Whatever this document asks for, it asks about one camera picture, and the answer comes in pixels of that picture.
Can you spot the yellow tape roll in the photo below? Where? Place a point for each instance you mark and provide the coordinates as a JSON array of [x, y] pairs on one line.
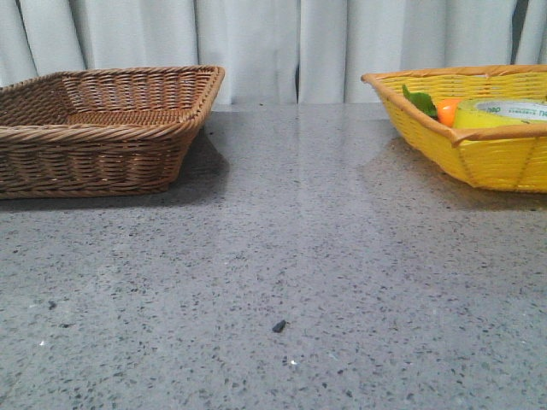
[[488, 113]]

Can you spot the small black debris piece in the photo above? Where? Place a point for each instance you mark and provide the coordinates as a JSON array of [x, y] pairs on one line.
[[280, 326]]

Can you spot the white curtain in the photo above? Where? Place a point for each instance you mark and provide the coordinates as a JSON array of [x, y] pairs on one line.
[[272, 51]]

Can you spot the brown wicker basket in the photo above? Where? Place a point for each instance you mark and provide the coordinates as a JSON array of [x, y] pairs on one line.
[[102, 132]]

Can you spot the orange toy carrot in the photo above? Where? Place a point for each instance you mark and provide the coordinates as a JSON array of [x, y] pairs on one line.
[[444, 111]]

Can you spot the yellow woven basket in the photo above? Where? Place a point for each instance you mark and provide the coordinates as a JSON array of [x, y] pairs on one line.
[[510, 157]]

